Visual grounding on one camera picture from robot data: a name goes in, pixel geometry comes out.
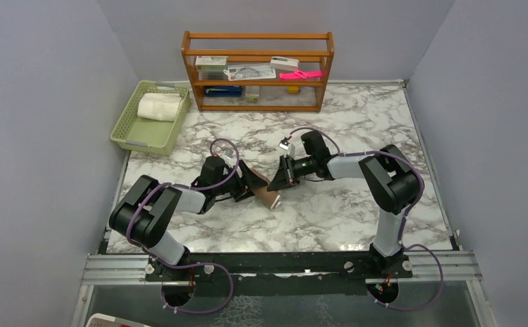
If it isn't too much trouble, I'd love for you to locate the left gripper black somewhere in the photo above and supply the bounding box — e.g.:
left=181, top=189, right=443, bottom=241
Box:
left=213, top=159, right=266, bottom=201

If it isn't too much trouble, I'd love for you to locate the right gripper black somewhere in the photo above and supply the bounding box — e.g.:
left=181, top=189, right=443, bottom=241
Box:
left=267, top=154, right=315, bottom=192

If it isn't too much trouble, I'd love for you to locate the brown yellow cloth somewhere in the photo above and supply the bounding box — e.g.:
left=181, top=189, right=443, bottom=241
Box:
left=251, top=168, right=281, bottom=210

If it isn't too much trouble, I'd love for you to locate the white towel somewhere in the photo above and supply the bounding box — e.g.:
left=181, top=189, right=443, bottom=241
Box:
left=137, top=93, right=182, bottom=121

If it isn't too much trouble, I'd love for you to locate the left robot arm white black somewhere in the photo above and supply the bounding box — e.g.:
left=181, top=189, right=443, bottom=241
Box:
left=108, top=156, right=268, bottom=280

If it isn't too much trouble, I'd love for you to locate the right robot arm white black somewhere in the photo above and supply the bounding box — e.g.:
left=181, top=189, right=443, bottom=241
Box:
left=267, top=127, right=425, bottom=277

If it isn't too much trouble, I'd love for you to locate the small green white box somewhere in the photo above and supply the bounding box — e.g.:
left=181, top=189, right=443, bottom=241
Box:
left=244, top=85, right=260, bottom=103

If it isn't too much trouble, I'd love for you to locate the pink tool on shelf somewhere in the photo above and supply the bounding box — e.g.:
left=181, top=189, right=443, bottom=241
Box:
left=279, top=70, right=323, bottom=80

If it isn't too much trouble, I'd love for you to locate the green plastic basket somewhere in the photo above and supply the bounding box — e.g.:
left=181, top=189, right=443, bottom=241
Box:
left=110, top=80, right=191, bottom=157

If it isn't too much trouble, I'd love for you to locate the blue object lower shelf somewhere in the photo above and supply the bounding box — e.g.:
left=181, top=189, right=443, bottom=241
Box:
left=204, top=85, right=242, bottom=97

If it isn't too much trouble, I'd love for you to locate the white device on shelf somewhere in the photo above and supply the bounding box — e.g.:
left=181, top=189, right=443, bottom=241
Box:
left=269, top=56, right=300, bottom=72

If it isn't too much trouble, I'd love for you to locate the ruler set package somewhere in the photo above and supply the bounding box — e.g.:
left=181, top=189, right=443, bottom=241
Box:
left=223, top=64, right=277, bottom=81

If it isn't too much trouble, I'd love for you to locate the wooden shelf rack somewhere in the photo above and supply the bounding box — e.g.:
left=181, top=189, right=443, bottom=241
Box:
left=181, top=31, right=335, bottom=112

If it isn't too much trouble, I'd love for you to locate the white box red label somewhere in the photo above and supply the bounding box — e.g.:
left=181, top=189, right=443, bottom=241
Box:
left=195, top=55, right=228, bottom=69

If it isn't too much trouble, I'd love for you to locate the white red object bottom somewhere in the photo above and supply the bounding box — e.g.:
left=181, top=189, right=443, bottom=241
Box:
left=85, top=313, right=150, bottom=327

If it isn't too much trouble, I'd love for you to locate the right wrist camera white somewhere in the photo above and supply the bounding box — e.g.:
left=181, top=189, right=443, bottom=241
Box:
left=278, top=137, right=296, bottom=157

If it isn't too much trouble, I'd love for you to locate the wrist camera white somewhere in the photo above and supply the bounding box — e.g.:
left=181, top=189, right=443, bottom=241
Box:
left=278, top=137, right=296, bottom=157
left=221, top=149, right=239, bottom=168

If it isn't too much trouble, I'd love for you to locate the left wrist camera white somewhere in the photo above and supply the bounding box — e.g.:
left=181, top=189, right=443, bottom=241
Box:
left=221, top=149, right=239, bottom=168

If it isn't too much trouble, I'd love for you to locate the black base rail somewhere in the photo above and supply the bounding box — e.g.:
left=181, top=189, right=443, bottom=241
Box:
left=144, top=251, right=413, bottom=297

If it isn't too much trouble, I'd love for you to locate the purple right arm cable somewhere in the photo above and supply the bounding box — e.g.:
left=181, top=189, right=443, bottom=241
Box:
left=288, top=127, right=445, bottom=312

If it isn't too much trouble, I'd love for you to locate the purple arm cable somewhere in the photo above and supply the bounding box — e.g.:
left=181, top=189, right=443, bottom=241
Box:
left=125, top=138, right=241, bottom=315
left=288, top=127, right=445, bottom=312

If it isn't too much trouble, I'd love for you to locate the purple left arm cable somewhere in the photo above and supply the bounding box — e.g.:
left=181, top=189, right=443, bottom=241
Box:
left=125, top=138, right=241, bottom=315

